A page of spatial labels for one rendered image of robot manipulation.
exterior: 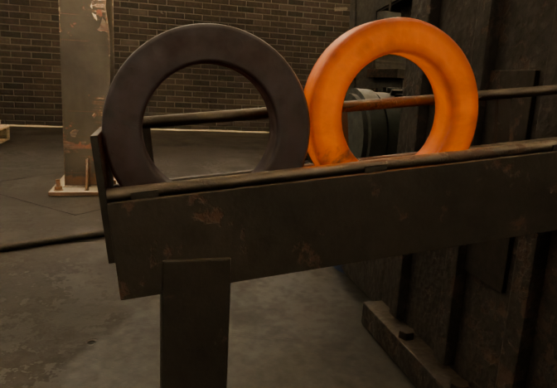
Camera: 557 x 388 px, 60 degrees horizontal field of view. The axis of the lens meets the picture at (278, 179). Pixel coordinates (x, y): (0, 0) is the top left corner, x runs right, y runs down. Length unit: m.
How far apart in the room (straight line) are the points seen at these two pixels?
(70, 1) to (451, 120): 2.64
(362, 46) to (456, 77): 0.11
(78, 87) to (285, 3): 4.30
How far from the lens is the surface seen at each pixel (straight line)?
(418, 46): 0.49
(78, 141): 2.99
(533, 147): 0.55
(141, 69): 0.42
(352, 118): 1.84
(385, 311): 1.43
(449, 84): 0.51
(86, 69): 2.96
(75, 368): 1.30
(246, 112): 0.49
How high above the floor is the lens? 0.68
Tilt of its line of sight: 11 degrees down
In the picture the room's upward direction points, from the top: 3 degrees clockwise
